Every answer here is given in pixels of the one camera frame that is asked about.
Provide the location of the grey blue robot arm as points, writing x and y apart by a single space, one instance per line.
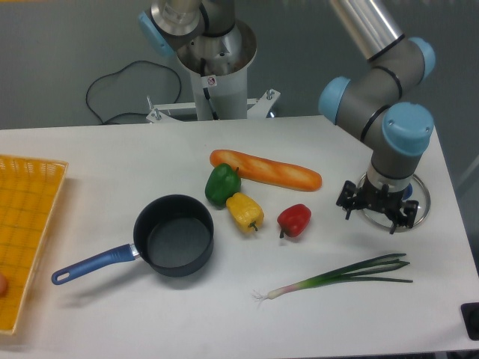
371 109

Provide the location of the green onion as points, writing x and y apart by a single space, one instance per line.
369 270

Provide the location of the yellow woven basket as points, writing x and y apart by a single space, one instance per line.
29 189

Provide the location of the glass pot lid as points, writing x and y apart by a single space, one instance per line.
416 190

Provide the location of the black device at table edge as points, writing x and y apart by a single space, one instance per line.
470 313

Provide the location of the baguette bread loaf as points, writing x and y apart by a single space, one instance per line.
267 171

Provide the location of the red bell pepper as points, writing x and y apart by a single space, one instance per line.
293 220

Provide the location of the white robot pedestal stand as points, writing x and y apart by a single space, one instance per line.
218 72

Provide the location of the black saucepan blue handle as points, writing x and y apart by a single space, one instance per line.
173 234

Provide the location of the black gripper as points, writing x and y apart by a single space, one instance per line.
379 197

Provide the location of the yellow bell pepper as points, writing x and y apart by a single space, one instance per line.
247 214

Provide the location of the green bell pepper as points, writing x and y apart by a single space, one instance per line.
222 184

